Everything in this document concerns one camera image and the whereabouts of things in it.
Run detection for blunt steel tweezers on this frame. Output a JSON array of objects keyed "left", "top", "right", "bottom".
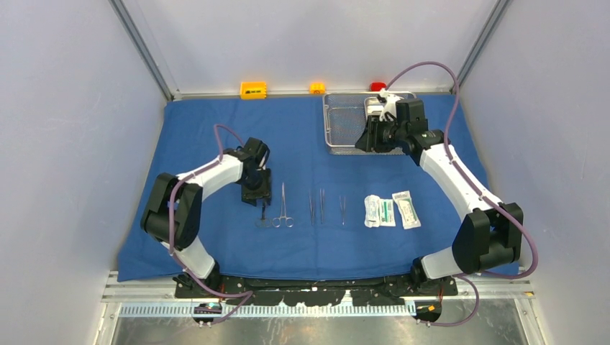
[{"left": 319, "top": 188, "right": 325, "bottom": 224}]

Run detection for red toy block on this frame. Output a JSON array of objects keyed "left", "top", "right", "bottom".
[{"left": 369, "top": 82, "right": 386, "bottom": 92}]

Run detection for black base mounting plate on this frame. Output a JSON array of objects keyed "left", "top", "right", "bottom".
[{"left": 173, "top": 272, "right": 460, "bottom": 308}]

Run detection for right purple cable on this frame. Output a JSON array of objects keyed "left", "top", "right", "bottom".
[{"left": 385, "top": 60, "right": 540, "bottom": 329}]

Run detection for aluminium front rail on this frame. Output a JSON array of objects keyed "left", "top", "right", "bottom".
[{"left": 101, "top": 272, "right": 536, "bottom": 320}]

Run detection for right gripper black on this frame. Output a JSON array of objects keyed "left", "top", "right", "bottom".
[{"left": 356, "top": 115, "right": 407, "bottom": 153}]

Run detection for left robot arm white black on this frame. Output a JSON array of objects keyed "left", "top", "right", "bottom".
[{"left": 140, "top": 137, "right": 272, "bottom": 298}]

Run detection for purple cable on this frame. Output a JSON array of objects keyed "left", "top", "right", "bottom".
[
  {"left": 385, "top": 60, "right": 540, "bottom": 329},
  {"left": 168, "top": 124, "right": 253, "bottom": 326}
]

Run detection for pointed steel tweezers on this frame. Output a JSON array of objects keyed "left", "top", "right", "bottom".
[{"left": 339, "top": 195, "right": 346, "bottom": 225}]

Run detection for green white sterile packet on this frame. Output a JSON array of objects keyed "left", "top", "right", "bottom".
[{"left": 378, "top": 199, "right": 396, "bottom": 227}]

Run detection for yellow toy block large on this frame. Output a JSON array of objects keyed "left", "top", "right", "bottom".
[{"left": 240, "top": 81, "right": 268, "bottom": 100}]

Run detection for small orange toy block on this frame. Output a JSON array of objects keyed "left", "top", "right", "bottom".
[{"left": 309, "top": 83, "right": 326, "bottom": 94}]

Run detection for blue surgical wrap cloth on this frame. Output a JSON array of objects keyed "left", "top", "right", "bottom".
[{"left": 117, "top": 93, "right": 522, "bottom": 282}]

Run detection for aluminium frame post left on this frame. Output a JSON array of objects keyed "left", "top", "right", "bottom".
[{"left": 109, "top": 0, "right": 176, "bottom": 101}]

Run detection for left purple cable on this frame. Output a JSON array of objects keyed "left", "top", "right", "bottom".
[{"left": 168, "top": 124, "right": 253, "bottom": 326}]

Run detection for aluminium frame rail right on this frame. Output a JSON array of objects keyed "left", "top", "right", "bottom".
[{"left": 450, "top": 0, "right": 513, "bottom": 94}]

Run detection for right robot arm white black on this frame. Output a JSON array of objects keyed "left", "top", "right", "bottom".
[{"left": 355, "top": 94, "right": 523, "bottom": 295}]

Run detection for steel hemostat ring handles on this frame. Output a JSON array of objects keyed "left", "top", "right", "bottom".
[{"left": 271, "top": 183, "right": 294, "bottom": 228}]

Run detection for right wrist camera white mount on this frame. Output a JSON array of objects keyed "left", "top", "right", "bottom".
[{"left": 377, "top": 89, "right": 404, "bottom": 121}]

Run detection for steel forceps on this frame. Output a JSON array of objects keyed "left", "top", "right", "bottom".
[{"left": 309, "top": 192, "right": 316, "bottom": 226}]

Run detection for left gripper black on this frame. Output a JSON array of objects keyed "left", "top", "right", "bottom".
[{"left": 241, "top": 166, "right": 270, "bottom": 207}]

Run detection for wire mesh steel tray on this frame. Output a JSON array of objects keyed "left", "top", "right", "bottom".
[{"left": 323, "top": 91, "right": 428, "bottom": 155}]

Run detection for white gauze roll packet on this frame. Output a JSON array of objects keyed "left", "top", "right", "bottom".
[{"left": 364, "top": 195, "right": 381, "bottom": 228}]

